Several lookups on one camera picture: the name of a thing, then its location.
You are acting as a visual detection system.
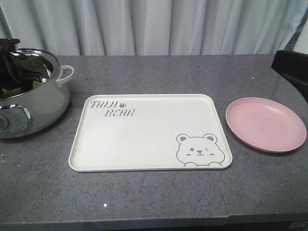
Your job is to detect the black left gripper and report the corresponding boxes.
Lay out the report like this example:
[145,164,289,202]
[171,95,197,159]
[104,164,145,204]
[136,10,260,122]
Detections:
[0,38,48,84]

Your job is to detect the cream bear serving tray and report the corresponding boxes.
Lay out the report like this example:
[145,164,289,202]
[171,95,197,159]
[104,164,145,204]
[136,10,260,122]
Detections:
[68,94,232,172]

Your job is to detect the pink round plate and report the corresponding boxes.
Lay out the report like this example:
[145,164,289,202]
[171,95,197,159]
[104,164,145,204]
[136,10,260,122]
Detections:
[225,97,307,153]

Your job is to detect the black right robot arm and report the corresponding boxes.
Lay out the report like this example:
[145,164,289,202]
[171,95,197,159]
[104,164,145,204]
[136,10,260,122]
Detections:
[271,50,308,102]

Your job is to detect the lettuce leaves in pot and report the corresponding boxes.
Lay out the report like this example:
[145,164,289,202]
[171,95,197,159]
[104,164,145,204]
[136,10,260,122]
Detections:
[0,81,44,99]

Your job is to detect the green electric cooking pot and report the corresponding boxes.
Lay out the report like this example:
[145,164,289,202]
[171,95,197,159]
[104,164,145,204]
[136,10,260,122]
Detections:
[0,48,74,139]

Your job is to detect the white pleated curtain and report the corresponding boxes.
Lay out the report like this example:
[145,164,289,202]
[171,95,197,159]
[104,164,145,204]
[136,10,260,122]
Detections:
[0,0,308,56]

